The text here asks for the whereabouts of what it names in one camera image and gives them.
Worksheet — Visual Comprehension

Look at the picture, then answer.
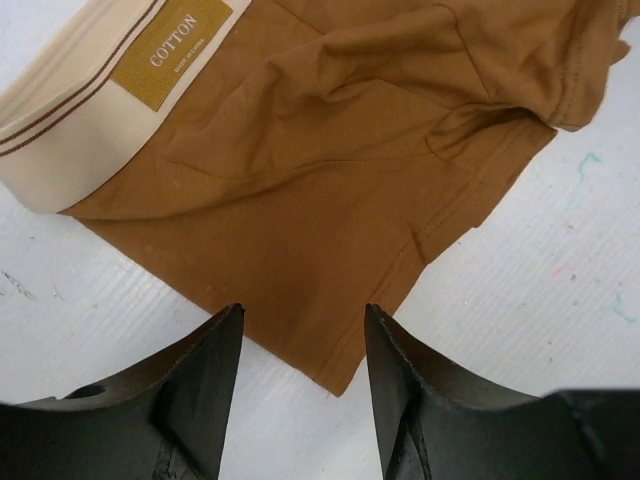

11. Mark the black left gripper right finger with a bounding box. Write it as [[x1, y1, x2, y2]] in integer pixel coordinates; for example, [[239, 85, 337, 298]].
[[365, 305, 590, 479]]

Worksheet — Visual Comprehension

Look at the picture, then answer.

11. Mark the brown underwear cream waistband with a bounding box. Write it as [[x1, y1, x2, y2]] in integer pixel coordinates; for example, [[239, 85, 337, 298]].
[[1, 1, 639, 395]]

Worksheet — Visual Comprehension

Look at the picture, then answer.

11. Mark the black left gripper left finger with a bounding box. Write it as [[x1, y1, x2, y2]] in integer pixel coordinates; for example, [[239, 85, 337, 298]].
[[14, 304, 244, 480]]

